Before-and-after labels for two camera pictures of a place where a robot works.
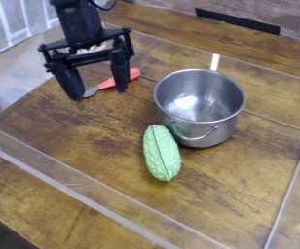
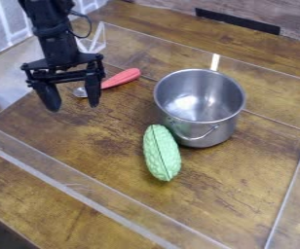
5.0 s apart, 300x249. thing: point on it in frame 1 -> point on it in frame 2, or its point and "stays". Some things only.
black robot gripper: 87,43 -> 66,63
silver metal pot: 198,102 stays
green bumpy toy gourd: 162,153 stays
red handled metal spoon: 110,82 stays
